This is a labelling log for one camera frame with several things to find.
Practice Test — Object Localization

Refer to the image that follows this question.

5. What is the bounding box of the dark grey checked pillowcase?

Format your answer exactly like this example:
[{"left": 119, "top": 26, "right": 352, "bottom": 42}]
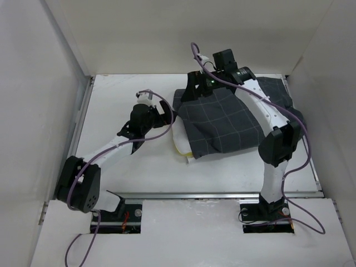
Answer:
[{"left": 172, "top": 76, "right": 306, "bottom": 161}]

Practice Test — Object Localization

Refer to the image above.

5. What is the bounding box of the white pillow with yellow edge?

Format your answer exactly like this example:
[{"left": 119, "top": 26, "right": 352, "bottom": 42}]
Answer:
[{"left": 172, "top": 120, "right": 195, "bottom": 164}]

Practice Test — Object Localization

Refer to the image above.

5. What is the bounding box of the aluminium left side rail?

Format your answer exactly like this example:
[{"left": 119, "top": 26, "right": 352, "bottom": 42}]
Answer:
[{"left": 54, "top": 76, "right": 95, "bottom": 200}]

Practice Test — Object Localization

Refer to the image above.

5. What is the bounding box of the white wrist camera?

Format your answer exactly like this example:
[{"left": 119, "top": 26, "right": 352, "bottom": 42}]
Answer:
[
  {"left": 197, "top": 54, "right": 213, "bottom": 66},
  {"left": 136, "top": 90, "right": 154, "bottom": 107}
]

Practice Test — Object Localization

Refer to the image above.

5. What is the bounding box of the aluminium rail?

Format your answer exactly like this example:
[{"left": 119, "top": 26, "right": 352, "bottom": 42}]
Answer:
[
  {"left": 282, "top": 75, "right": 325, "bottom": 195},
  {"left": 54, "top": 76, "right": 95, "bottom": 200},
  {"left": 115, "top": 191, "right": 325, "bottom": 200}
]

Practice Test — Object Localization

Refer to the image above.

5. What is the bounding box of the aluminium front rail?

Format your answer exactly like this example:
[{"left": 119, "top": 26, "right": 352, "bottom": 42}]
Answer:
[{"left": 115, "top": 191, "right": 325, "bottom": 200}]

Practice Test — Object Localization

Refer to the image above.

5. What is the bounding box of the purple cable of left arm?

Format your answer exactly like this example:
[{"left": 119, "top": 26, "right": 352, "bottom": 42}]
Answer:
[{"left": 65, "top": 89, "right": 176, "bottom": 264}]

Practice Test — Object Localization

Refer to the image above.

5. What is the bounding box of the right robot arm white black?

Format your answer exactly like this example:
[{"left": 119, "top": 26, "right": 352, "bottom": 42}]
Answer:
[{"left": 181, "top": 43, "right": 305, "bottom": 219}]

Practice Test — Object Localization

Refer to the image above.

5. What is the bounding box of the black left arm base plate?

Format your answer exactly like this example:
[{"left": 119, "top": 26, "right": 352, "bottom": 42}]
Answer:
[{"left": 90, "top": 200, "right": 143, "bottom": 234}]

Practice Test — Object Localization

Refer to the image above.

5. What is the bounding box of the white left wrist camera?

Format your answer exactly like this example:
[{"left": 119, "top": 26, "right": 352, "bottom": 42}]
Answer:
[{"left": 136, "top": 90, "right": 154, "bottom": 107}]

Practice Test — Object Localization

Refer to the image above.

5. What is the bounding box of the aluminium right side rail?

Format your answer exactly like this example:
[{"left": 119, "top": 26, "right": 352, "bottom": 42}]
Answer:
[{"left": 282, "top": 75, "right": 325, "bottom": 195}]

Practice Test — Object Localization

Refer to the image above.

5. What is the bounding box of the white front cover board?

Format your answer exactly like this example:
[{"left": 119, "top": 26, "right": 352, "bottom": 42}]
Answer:
[{"left": 32, "top": 199, "right": 355, "bottom": 266}]

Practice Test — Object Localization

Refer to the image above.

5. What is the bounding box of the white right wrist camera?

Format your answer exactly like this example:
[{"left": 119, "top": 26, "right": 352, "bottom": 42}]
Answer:
[{"left": 197, "top": 54, "right": 213, "bottom": 66}]

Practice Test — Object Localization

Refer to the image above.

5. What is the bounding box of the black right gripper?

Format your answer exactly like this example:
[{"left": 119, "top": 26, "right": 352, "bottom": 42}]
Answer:
[{"left": 180, "top": 70, "right": 224, "bottom": 102}]

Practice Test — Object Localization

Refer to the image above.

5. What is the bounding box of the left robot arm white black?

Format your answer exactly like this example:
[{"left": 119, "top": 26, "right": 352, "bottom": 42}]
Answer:
[{"left": 55, "top": 100, "right": 175, "bottom": 221}]

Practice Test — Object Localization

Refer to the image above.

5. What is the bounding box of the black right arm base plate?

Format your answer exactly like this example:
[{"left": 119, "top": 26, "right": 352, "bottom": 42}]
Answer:
[{"left": 239, "top": 201, "right": 294, "bottom": 234}]

